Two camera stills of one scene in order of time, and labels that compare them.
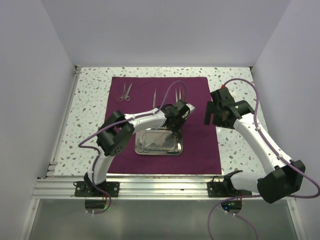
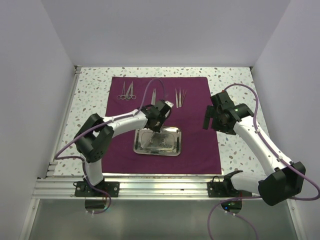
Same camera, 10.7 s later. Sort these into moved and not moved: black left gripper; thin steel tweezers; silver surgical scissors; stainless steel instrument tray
Moved: black left gripper
Not moved: thin steel tweezers; stainless steel instrument tray; silver surgical scissors
